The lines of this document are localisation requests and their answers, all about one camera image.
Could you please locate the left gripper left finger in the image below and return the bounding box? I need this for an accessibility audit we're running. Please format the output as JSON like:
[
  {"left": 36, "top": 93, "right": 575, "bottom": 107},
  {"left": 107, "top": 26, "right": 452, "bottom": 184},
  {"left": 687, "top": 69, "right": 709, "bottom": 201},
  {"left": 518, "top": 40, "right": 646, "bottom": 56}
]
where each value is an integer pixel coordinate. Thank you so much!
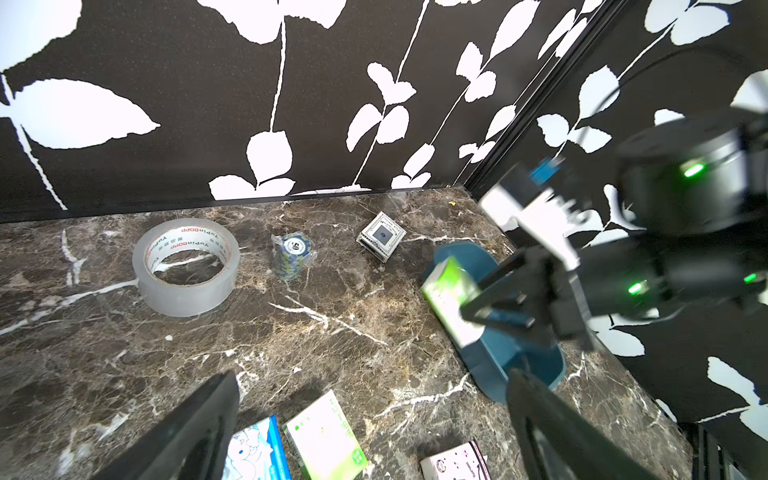
[{"left": 94, "top": 371, "right": 240, "bottom": 479}]

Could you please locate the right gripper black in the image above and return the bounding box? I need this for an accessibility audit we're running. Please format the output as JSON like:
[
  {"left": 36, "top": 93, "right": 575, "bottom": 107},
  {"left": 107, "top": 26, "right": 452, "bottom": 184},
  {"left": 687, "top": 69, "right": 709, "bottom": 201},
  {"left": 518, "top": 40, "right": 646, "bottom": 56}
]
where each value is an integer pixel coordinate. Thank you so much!
[{"left": 473, "top": 247, "right": 594, "bottom": 351}]

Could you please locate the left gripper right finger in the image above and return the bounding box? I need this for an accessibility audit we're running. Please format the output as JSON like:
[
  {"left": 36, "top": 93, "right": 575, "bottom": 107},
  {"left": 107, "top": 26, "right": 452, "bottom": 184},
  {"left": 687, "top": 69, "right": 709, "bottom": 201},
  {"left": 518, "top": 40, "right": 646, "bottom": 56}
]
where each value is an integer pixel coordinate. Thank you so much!
[{"left": 506, "top": 369, "right": 655, "bottom": 479}]

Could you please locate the green tissue pack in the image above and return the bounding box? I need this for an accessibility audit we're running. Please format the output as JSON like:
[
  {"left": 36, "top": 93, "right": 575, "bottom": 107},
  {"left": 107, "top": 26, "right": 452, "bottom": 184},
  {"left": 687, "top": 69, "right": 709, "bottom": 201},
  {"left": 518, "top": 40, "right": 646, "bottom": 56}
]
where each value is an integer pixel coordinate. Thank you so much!
[
  {"left": 283, "top": 391, "right": 369, "bottom": 480},
  {"left": 421, "top": 257, "right": 485, "bottom": 349}
]

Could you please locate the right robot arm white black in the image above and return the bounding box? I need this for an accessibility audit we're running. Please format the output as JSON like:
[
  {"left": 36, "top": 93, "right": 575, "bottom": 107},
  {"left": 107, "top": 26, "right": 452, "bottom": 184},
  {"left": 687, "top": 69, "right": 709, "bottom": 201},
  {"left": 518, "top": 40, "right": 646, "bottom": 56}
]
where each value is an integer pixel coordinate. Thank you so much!
[{"left": 460, "top": 110, "right": 767, "bottom": 346}]

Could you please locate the teal storage box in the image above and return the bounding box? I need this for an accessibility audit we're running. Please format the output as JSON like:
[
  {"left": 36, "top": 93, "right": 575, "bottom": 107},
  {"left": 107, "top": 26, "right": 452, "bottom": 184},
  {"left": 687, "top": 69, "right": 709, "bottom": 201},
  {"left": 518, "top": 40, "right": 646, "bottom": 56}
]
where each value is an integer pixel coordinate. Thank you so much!
[{"left": 423, "top": 242, "right": 566, "bottom": 404}]

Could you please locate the small white square box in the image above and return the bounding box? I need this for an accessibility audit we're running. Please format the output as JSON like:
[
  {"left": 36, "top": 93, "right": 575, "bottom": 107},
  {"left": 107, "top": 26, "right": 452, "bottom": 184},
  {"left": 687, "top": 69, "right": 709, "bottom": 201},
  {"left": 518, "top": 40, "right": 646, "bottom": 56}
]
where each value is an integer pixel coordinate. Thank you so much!
[{"left": 356, "top": 212, "right": 406, "bottom": 263}]

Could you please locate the blue Cinnamoroll tissue pack back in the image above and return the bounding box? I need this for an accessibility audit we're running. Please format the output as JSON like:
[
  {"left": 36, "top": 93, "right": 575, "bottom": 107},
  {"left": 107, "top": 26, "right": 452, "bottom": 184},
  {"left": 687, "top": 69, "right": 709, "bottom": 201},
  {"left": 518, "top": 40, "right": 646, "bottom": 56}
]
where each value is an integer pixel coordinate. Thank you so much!
[{"left": 222, "top": 415, "right": 291, "bottom": 480}]

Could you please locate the pink Kuromi tissue pack left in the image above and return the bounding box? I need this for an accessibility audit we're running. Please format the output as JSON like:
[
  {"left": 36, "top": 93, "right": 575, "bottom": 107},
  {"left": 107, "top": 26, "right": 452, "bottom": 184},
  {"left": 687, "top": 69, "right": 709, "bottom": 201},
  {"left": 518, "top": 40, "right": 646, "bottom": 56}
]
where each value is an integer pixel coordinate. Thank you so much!
[{"left": 420, "top": 440, "right": 492, "bottom": 480}]

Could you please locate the green tissue pack back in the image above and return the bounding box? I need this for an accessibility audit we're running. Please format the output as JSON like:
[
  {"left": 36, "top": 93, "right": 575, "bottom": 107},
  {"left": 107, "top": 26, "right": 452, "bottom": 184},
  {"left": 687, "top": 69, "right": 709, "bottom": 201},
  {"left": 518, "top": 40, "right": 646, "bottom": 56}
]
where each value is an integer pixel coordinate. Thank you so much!
[{"left": 283, "top": 391, "right": 369, "bottom": 480}]

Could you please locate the clear tape roll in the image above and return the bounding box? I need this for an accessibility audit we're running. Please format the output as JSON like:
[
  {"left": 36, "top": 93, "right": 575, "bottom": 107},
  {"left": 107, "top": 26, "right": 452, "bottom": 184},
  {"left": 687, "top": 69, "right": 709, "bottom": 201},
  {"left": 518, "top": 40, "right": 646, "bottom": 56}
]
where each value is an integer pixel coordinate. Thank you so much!
[{"left": 132, "top": 218, "right": 241, "bottom": 318}]

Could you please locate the small blue wrapped roll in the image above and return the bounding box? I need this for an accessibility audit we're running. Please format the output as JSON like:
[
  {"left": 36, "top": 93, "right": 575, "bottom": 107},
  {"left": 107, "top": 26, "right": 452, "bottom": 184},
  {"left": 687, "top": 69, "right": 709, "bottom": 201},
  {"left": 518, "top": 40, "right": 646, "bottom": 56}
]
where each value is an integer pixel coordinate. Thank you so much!
[{"left": 271, "top": 232, "right": 317, "bottom": 281}]

